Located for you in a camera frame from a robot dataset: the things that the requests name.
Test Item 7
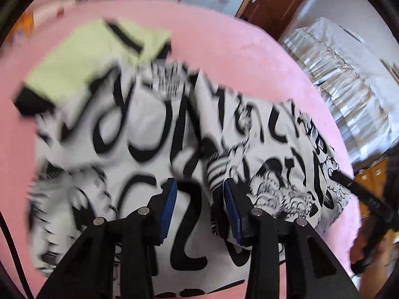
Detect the black white graffiti shirt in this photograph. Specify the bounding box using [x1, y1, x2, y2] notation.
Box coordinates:
[14, 20, 350, 297]

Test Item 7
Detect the right hand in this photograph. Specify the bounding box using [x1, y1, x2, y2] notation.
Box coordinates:
[350, 219, 388, 264]

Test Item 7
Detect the wooden drawer chest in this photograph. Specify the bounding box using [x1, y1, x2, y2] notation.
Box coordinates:
[353, 156, 390, 222]

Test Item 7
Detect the lace covered furniture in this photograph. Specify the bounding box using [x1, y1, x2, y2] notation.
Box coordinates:
[280, 18, 398, 170]

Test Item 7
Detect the pink bed sheet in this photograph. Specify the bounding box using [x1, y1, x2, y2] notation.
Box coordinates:
[1, 0, 353, 294]

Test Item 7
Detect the brown wooden door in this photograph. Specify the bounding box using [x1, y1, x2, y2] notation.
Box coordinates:
[237, 0, 304, 41]

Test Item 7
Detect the folded pink bear quilt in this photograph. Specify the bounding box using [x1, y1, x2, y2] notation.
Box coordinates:
[5, 0, 77, 46]

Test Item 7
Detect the black cable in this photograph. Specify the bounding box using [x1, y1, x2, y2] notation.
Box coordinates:
[0, 211, 35, 299]

